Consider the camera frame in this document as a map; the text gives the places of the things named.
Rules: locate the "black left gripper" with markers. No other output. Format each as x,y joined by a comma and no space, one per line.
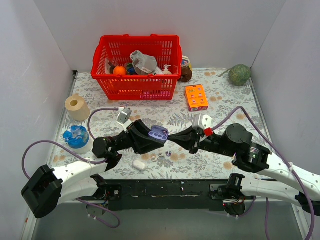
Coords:
131,138

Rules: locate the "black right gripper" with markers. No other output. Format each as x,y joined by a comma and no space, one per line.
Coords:
195,140

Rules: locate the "lavender earbud charging case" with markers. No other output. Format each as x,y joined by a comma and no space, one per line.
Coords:
159,133

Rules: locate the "purple metallic earbud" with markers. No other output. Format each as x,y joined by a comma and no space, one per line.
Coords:
168,153

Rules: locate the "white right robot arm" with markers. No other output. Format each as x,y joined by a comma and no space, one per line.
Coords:
290,183

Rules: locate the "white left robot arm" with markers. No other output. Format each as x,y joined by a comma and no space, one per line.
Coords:
49,187

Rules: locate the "white earbud charging case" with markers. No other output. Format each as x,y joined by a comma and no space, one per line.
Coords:
139,165

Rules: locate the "orange snack box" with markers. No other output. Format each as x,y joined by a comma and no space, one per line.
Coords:
196,98

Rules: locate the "floral patterned table mat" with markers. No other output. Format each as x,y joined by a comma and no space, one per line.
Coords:
223,99

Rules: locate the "blue wrapped tissue roll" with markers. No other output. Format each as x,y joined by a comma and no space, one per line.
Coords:
78,139

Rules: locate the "brown jar with label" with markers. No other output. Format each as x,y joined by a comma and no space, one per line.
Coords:
186,70

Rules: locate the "dark green toy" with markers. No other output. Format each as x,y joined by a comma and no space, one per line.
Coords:
130,70

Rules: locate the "beige paper roll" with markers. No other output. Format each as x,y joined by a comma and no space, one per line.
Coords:
77,108

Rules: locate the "white pump bottle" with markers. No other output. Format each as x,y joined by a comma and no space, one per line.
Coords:
166,70

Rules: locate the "orange fruit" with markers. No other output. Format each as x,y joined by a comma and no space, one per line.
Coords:
119,70

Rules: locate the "grey crumpled bag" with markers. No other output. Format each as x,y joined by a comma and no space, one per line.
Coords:
143,64

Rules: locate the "green melon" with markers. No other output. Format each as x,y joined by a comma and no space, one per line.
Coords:
238,75

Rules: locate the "red plastic shopping basket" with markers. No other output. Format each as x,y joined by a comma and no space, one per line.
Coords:
117,48

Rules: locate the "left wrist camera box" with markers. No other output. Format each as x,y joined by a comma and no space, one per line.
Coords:
123,117

